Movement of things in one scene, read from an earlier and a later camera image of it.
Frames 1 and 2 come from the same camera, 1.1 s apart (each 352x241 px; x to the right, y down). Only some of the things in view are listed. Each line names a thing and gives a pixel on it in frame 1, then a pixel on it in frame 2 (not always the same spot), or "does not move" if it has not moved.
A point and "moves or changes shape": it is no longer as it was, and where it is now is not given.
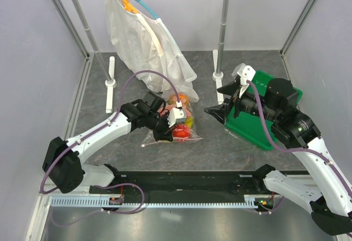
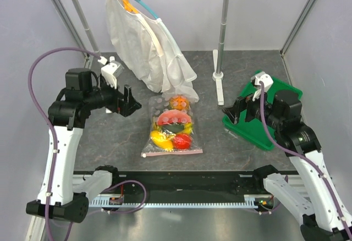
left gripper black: (165, 134) → (126, 107)
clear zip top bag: (184, 131) moves or changes shape
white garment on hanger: (143, 43) does not move
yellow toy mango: (190, 121) → (160, 141)
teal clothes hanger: (139, 0) does not move
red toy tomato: (181, 131) → (182, 141)
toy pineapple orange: (183, 98) does not move
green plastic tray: (251, 127) does not move
